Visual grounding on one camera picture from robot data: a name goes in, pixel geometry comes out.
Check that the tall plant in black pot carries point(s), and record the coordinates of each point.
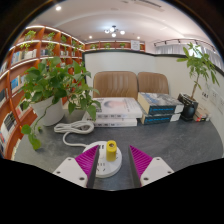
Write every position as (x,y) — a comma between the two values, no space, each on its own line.
(188,108)

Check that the round white power strip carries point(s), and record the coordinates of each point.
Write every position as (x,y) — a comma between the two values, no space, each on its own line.
(110,168)

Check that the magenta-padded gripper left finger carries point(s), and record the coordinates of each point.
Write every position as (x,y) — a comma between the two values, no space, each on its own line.
(70,170)

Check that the globe ceiling chandelier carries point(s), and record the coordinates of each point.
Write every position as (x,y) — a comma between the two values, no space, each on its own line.
(114,30)

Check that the white wall socket panel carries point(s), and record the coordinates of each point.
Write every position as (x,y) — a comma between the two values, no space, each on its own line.
(221,105)
(214,97)

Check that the long orange bookshelf unit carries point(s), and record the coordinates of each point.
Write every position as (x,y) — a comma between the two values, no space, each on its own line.
(13,83)

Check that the ceiling air conditioner vent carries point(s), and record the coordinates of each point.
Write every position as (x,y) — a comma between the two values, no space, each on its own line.
(143,4)

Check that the large white book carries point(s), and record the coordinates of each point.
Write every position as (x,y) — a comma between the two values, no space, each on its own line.
(116,106)

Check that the recessed ceiling spotlights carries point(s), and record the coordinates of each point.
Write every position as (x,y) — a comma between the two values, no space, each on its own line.
(58,7)

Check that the white sheer curtain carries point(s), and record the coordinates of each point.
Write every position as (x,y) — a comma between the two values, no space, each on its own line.
(173,50)

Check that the small stack of books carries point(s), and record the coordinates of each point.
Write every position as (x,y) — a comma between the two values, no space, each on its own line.
(201,114)

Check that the thin white book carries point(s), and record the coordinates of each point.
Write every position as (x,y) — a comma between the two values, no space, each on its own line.
(113,122)

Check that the black track light rail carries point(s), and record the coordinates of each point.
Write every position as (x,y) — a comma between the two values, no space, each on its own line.
(180,41)

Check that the pothos plant in white pot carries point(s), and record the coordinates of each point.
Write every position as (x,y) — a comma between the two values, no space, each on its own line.
(50,112)

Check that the brown padded chair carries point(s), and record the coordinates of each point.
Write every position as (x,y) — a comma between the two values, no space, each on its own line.
(153,82)
(115,84)

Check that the thick dark blue book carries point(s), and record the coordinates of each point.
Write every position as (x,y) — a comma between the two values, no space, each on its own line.
(160,101)

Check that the yellow charger block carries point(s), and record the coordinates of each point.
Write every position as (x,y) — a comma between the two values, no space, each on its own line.
(111,153)

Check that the orange wall shelf with plants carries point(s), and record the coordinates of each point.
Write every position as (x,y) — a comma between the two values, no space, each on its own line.
(115,45)

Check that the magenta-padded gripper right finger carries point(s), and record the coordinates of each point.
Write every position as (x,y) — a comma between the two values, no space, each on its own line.
(156,170)

